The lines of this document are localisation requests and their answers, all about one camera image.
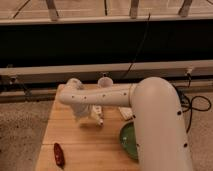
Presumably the white plastic bottle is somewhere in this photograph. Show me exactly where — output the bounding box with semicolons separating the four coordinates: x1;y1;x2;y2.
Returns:
90;105;104;126

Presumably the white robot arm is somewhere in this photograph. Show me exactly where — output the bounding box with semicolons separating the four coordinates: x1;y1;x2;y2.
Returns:
59;77;194;171

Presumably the green ceramic bowl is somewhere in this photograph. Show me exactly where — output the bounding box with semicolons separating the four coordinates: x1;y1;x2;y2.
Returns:
119;122;138;161

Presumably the white rectangular packet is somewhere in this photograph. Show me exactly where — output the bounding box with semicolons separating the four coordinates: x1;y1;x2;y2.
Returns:
119;107;133;121

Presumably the red chili pepper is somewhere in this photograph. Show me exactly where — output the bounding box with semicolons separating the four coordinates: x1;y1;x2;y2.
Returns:
54;143;65;168

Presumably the long metal rail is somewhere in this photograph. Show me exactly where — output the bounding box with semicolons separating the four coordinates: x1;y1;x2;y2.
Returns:
0;60;213;84

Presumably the black cable by robot base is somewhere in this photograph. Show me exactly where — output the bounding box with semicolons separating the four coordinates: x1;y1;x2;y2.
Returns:
172;84;213;134

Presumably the black hanging cable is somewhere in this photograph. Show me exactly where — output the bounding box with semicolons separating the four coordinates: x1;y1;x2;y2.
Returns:
120;12;152;81

